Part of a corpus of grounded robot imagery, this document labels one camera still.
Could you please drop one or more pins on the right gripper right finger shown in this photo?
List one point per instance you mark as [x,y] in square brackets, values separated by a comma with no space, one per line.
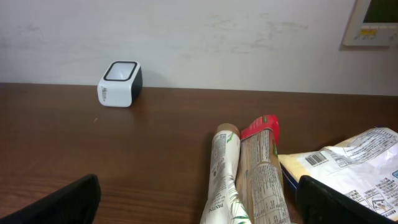
[318,203]

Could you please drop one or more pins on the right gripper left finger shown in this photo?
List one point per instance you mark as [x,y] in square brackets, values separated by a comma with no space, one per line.
[75,203]

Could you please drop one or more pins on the yellow snack bag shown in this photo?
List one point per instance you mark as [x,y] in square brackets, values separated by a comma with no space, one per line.
[363,168]

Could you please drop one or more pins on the orange spaghetti packet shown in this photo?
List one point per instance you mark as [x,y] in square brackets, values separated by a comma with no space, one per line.
[259,181]

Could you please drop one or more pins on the white cream tube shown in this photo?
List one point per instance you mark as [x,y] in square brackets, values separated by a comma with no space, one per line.
[223,204]

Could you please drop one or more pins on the white barcode scanner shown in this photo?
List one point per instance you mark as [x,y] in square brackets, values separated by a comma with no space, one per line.
[121,84]

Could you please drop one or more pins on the beige wall panel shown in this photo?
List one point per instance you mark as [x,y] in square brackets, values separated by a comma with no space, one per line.
[372,23]

